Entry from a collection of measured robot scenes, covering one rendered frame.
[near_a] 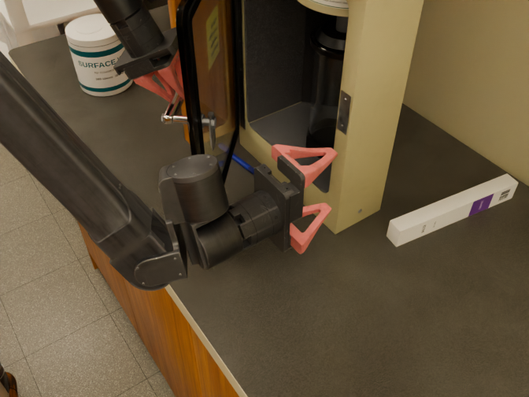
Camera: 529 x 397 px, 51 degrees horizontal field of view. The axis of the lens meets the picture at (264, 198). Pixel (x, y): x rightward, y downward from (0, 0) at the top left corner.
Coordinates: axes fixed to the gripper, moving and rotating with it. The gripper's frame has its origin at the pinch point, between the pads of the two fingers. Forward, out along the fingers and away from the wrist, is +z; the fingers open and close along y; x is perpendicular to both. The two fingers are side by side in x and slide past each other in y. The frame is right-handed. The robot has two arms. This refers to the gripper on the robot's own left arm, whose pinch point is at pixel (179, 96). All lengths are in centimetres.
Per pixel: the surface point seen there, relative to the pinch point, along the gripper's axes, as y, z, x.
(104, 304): 97, 87, -38
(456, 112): -37, 42, -36
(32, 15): 74, -4, -76
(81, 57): 37, 0, -34
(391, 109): -29.1, 15.7, -4.4
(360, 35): -29.6, -0.8, 1.4
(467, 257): -34, 45, 3
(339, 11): -26.4, -1.3, -6.9
